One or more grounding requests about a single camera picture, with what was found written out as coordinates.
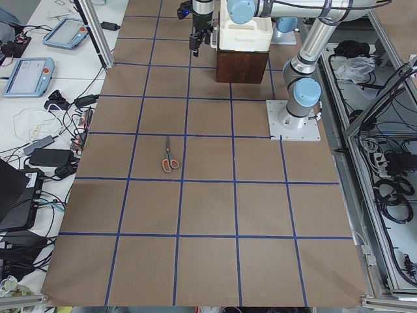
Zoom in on black power adapter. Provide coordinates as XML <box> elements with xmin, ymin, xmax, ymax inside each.
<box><xmin>29</xmin><ymin>148</ymin><xmax>74</xmax><ymax>167</ymax></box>

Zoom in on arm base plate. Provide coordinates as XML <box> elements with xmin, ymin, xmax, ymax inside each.
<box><xmin>266</xmin><ymin>100</ymin><xmax>321</xmax><ymax>142</ymax></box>
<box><xmin>271</xmin><ymin>22</ymin><xmax>296</xmax><ymax>46</ymax></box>

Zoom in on near blue teach pendant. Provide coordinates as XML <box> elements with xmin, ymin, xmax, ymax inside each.
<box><xmin>3</xmin><ymin>57</ymin><xmax>55</xmax><ymax>98</ymax></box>

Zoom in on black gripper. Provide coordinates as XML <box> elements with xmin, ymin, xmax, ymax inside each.
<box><xmin>189</xmin><ymin>13</ymin><xmax>212</xmax><ymax>57</ymax></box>

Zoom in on crumpled white cloth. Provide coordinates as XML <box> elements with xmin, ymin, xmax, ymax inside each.
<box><xmin>335</xmin><ymin>56</ymin><xmax>375</xmax><ymax>84</ymax></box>

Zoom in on black laptop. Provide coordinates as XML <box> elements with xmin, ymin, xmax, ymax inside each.
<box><xmin>1</xmin><ymin>160</ymin><xmax>44</xmax><ymax>232</ymax></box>

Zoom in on grey orange scissors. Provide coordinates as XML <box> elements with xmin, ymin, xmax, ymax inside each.
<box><xmin>162</xmin><ymin>136</ymin><xmax>180</xmax><ymax>173</ymax></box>

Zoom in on aluminium frame post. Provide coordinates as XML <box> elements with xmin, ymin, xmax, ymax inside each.
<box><xmin>74</xmin><ymin>0</ymin><xmax>114</xmax><ymax>70</ymax></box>

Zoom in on small black adapter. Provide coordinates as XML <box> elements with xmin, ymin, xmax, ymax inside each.
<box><xmin>100</xmin><ymin>22</ymin><xmax>120</xmax><ymax>31</ymax></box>

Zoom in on dark wooden drawer box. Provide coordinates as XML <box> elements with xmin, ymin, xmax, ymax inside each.
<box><xmin>216</xmin><ymin>49</ymin><xmax>269</xmax><ymax>84</ymax></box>

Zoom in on cream plastic tray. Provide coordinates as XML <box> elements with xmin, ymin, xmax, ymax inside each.
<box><xmin>218</xmin><ymin>8</ymin><xmax>273</xmax><ymax>52</ymax></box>

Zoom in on far blue teach pendant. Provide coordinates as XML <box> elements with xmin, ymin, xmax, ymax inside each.
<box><xmin>42</xmin><ymin>18</ymin><xmax>88</xmax><ymax>50</ymax></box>

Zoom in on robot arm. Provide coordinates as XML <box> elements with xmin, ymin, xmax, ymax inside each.
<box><xmin>189</xmin><ymin>0</ymin><xmax>214</xmax><ymax>57</ymax></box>
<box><xmin>227</xmin><ymin>0</ymin><xmax>391</xmax><ymax>130</ymax></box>

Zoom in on blue teach pendant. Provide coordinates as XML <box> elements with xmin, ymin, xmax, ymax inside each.
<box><xmin>42</xmin><ymin>18</ymin><xmax>88</xmax><ymax>50</ymax></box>
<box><xmin>3</xmin><ymin>57</ymin><xmax>55</xmax><ymax>98</ymax></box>

